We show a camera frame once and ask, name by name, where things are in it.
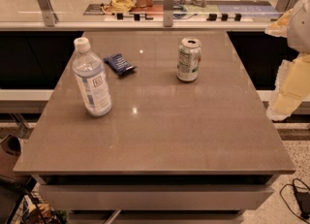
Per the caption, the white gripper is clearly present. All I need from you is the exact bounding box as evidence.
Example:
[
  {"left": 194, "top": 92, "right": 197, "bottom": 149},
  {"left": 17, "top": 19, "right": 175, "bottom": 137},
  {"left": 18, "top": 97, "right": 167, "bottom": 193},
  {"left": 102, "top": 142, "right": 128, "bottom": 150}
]
[{"left": 264, "top": 0, "right": 310, "bottom": 121}]

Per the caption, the clear plastic water bottle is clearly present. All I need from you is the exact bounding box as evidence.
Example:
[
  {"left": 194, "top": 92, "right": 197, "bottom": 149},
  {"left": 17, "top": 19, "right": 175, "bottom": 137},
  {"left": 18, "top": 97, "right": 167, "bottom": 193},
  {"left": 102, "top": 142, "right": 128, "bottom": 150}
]
[{"left": 72, "top": 37, "right": 111, "bottom": 116}]

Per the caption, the white green soda can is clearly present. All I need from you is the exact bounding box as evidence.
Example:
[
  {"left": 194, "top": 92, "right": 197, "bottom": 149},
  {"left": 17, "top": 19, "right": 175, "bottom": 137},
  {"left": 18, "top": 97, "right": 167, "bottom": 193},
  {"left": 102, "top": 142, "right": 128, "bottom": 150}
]
[{"left": 177, "top": 37, "right": 202, "bottom": 82}]

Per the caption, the blue snack packet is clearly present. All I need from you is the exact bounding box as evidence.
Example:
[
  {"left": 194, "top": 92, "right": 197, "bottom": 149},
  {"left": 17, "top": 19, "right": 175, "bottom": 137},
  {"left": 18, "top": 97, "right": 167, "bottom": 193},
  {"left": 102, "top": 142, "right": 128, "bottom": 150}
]
[{"left": 104, "top": 53, "right": 135, "bottom": 76}]

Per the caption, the brown bag on floor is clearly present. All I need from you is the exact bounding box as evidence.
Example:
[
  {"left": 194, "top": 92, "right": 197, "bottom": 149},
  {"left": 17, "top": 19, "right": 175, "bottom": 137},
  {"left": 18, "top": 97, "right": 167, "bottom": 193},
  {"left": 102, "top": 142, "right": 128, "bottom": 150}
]
[{"left": 0, "top": 135, "right": 29, "bottom": 184}]

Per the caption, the middle metal glass bracket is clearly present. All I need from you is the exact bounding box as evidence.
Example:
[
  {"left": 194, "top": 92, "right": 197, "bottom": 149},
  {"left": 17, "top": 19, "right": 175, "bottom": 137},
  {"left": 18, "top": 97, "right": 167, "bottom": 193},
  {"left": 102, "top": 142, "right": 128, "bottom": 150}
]
[{"left": 163, "top": 0, "right": 174, "bottom": 27}]

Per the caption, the black power adapter with cable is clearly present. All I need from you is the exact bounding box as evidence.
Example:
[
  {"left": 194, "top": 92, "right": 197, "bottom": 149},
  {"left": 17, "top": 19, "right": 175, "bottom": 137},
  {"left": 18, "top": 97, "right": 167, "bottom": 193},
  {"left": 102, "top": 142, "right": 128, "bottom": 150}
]
[{"left": 279, "top": 177, "right": 310, "bottom": 224}]

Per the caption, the coiled yellow cable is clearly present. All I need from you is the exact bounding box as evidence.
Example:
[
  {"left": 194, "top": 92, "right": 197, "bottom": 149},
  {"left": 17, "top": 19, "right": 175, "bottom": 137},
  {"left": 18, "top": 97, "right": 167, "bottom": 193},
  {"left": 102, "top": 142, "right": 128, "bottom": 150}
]
[{"left": 101, "top": 0, "right": 137, "bottom": 15}]

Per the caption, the left metal glass bracket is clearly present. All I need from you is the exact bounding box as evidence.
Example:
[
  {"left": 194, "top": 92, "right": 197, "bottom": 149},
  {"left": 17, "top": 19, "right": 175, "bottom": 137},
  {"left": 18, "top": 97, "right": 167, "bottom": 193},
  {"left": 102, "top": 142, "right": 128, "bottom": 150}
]
[{"left": 37, "top": 0, "right": 58, "bottom": 27}]

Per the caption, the wire basket with items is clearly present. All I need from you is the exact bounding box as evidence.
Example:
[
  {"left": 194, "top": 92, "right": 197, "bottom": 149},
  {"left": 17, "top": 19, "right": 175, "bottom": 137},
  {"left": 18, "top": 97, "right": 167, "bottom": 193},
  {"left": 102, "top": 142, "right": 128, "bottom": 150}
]
[{"left": 5, "top": 193, "right": 69, "bottom": 224}]

